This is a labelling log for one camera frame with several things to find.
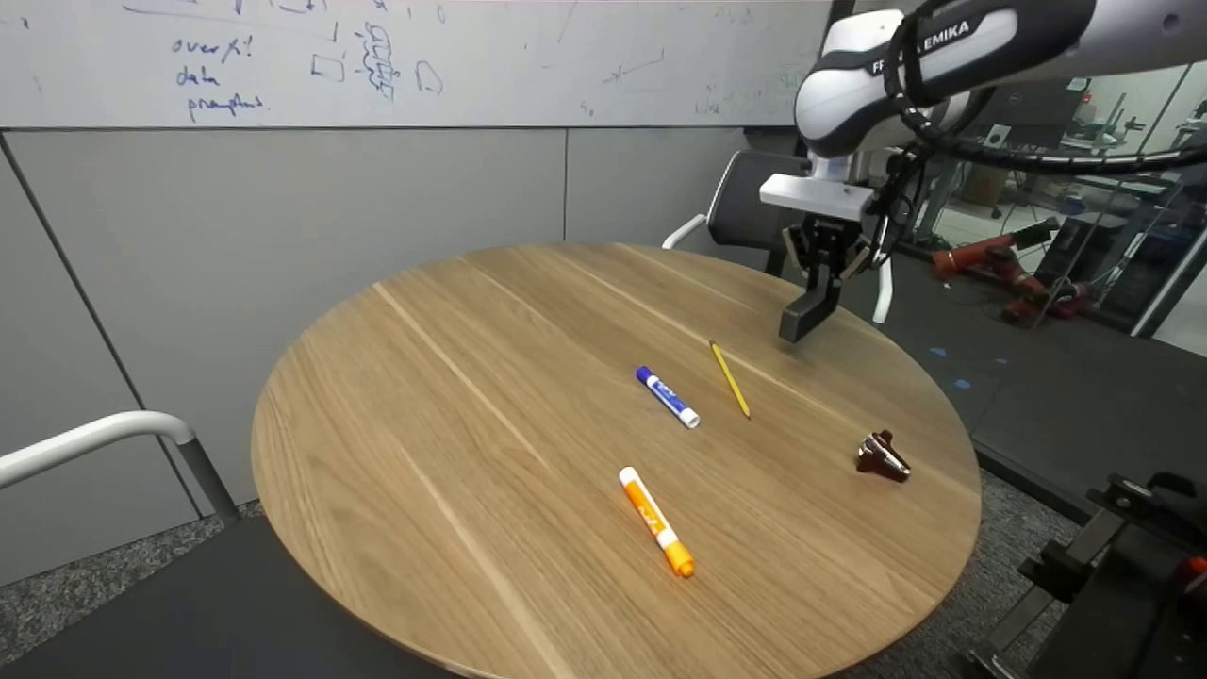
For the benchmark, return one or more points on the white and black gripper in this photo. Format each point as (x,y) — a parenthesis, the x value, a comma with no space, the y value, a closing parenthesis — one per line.
(824,194)

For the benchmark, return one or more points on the dark grey whiteboard duster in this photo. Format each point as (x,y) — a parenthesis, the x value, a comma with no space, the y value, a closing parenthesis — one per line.
(811,307)

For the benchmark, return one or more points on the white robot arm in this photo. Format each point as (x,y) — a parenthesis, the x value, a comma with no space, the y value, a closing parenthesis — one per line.
(884,67)

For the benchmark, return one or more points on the grey mesh office chair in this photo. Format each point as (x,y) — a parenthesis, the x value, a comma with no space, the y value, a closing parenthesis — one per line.
(738,218)

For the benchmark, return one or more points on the yellow pencil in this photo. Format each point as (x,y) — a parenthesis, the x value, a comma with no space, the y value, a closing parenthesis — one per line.
(730,379)

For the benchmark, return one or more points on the red floor equipment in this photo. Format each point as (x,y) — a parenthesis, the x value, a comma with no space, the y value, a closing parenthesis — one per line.
(997,258)

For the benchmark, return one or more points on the dark red binder clip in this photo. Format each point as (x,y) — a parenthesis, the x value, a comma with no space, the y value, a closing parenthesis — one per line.
(878,453)

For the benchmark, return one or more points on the blue and white marker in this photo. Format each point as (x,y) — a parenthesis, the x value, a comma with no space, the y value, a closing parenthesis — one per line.
(665,399)

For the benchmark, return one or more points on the orange marker pen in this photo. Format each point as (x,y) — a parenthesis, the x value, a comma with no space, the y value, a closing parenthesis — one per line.
(658,526)

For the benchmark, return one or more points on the black stand base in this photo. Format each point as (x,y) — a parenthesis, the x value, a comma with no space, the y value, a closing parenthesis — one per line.
(1127,599)

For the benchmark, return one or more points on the white chair armrest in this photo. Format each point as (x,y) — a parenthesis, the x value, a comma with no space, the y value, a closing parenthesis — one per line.
(120,426)

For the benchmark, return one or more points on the wall whiteboard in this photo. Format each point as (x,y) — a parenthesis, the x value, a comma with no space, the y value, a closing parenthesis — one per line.
(401,60)

